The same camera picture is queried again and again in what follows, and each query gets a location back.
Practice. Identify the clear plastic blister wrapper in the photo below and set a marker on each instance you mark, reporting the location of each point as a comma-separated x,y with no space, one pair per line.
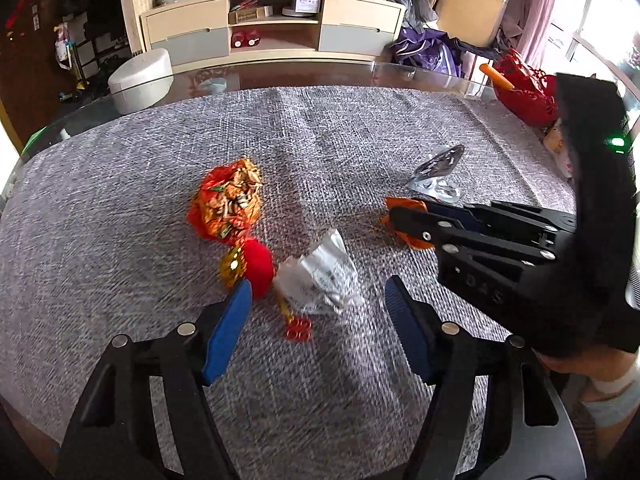
437,170

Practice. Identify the rattan folding screen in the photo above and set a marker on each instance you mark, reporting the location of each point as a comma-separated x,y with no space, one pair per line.
135,5

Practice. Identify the grey plastic bag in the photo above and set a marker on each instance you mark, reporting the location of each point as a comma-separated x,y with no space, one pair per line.
410,0

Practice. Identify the purple bag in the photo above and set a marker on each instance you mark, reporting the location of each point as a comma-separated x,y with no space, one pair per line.
425,52

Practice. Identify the white plastic packet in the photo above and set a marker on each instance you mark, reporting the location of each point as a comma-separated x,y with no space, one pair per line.
320,275

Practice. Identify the orange carrot-shaped toy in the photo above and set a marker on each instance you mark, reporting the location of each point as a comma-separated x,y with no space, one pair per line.
495,76

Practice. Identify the red plastic basket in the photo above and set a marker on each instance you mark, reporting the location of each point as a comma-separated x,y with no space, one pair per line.
525,90

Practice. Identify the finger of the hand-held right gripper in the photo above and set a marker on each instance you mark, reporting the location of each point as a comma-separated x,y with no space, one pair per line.
450,235
525,217

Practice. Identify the red and gold ornament ball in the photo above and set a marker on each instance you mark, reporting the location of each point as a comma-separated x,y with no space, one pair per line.
255,267

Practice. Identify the orange wrapper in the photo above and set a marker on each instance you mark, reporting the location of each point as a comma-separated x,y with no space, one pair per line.
405,205

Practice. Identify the white round stool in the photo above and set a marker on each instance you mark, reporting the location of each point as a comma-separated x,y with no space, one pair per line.
140,80

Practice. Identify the small red wrapper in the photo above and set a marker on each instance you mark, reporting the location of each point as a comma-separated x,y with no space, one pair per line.
298,331

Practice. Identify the person's right forearm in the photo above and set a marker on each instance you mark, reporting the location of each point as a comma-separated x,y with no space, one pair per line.
600,385

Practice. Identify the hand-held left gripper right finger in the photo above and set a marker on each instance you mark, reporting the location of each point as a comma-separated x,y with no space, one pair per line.
412,330

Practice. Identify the beige television cabinet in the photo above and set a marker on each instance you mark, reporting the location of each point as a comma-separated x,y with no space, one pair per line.
185,25

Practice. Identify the child scooter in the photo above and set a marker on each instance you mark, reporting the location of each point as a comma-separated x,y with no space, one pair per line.
70,60

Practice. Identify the window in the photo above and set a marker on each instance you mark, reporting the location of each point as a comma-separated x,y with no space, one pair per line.
605,5

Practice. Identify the beige standing air conditioner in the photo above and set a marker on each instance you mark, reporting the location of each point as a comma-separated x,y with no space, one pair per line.
475,5

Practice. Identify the grey woven table cloth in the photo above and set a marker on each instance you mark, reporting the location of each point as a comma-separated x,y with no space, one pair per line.
325,160

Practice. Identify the orange snack bag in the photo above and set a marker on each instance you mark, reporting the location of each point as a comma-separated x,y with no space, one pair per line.
227,200

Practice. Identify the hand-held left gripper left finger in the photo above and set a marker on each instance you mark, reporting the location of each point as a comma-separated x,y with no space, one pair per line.
227,330

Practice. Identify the small white screen device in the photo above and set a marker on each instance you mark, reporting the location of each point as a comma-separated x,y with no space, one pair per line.
302,6

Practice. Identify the small box on shelf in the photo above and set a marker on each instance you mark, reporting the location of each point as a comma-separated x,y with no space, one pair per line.
250,12

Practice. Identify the pink curtain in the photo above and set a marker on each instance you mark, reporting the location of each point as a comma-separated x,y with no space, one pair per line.
532,0

